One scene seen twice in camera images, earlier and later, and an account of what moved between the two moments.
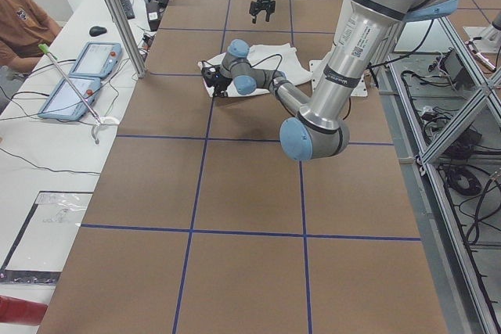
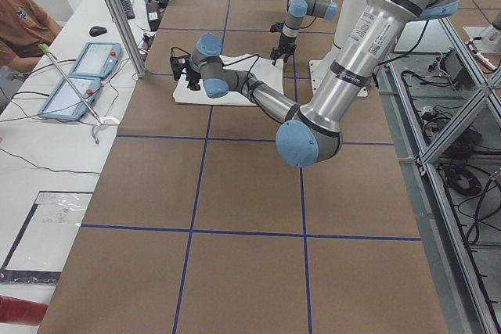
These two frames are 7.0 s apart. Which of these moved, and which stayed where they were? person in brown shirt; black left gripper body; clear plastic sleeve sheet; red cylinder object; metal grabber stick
Moved: black left gripper body
Stayed: metal grabber stick; person in brown shirt; red cylinder object; clear plastic sleeve sheet
